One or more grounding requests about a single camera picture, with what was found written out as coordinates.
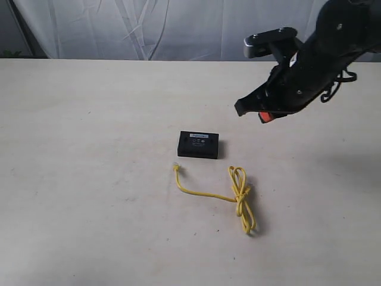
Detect black network switch box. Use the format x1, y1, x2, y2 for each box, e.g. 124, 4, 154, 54
177, 130, 219, 159

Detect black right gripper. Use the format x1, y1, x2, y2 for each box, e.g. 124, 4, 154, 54
234, 45, 354, 123

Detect green plant leaves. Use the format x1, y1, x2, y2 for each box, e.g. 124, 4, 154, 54
1, 50, 21, 58

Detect white wrinkled backdrop curtain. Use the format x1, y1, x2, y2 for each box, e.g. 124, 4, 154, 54
15, 1, 327, 61

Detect yellow ethernet cable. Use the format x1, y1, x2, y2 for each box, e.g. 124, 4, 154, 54
172, 162, 257, 236

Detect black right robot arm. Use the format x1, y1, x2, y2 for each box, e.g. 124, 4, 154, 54
235, 1, 380, 123

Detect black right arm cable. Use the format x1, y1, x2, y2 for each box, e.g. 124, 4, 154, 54
320, 66, 358, 102

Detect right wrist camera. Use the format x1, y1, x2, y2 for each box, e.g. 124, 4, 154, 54
243, 27, 298, 58

